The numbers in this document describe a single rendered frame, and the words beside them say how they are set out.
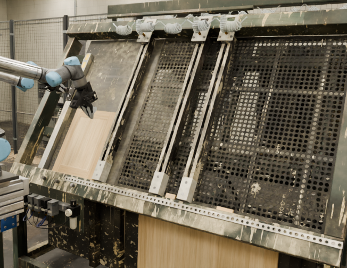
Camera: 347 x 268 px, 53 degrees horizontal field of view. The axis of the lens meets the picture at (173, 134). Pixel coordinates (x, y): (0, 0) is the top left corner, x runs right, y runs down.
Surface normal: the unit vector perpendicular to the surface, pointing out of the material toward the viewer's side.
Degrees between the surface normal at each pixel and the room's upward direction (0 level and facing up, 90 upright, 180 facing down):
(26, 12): 90
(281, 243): 60
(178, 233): 90
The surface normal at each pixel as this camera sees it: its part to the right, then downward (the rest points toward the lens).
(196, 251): -0.50, 0.12
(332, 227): -0.41, -0.40
